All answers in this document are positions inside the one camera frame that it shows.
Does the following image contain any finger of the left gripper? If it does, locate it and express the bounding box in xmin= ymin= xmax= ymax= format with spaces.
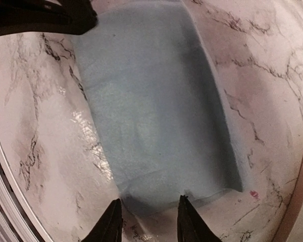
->
xmin=0 ymin=1 xmax=98 ymax=36

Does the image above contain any light blue cleaning cloth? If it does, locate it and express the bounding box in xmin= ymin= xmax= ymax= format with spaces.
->
xmin=71 ymin=1 xmax=244 ymax=216

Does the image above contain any front aluminium rail base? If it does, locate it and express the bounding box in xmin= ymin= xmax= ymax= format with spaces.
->
xmin=0 ymin=164 xmax=38 ymax=241

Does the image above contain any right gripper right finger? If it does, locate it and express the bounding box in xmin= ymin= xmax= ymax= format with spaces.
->
xmin=177 ymin=195 xmax=221 ymax=242

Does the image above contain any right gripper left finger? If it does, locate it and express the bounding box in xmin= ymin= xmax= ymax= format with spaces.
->
xmin=82 ymin=199 xmax=123 ymax=242

